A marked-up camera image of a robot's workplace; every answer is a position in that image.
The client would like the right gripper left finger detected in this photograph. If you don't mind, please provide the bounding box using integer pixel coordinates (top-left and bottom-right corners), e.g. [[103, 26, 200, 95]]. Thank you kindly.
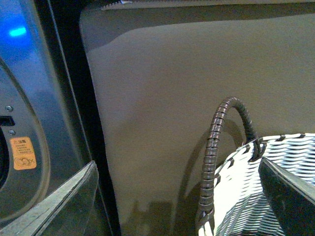
[[0, 161, 99, 236]]

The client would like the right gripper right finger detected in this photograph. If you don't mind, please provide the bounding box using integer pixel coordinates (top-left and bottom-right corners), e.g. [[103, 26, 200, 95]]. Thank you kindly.
[[258, 157, 315, 236]]

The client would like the silver front-load washing machine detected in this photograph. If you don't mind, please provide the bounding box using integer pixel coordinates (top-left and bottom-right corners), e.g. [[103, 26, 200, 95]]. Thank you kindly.
[[0, 0, 121, 236]]

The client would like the black and white woven basket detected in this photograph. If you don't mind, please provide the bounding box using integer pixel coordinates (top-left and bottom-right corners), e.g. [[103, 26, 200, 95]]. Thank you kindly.
[[197, 133, 315, 236]]

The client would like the orange warning sticker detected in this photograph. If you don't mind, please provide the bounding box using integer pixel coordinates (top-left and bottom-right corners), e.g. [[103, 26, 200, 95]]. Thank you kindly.
[[9, 137, 37, 171]]

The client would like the dark wrapped basket handle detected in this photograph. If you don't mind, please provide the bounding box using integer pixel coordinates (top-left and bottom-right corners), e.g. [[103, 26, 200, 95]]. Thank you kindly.
[[195, 97, 261, 230]]

